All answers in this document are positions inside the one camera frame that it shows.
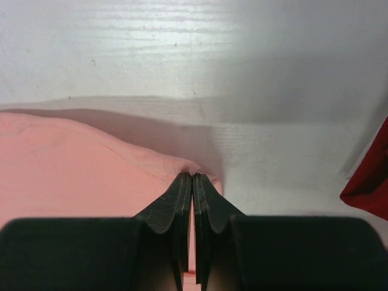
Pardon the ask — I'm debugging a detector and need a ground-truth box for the pink t shirt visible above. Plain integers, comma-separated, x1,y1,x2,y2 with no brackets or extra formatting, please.
0,111,224,291

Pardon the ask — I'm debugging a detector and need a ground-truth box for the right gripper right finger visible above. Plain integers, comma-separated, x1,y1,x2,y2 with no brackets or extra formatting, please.
192,173,387,290

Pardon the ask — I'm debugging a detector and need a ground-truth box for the folded dark red t shirt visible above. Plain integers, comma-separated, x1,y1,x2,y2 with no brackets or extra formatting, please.
340,121,387,220

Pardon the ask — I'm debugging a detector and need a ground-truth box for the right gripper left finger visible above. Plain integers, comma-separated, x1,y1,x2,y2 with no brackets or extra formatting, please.
1,173,192,290

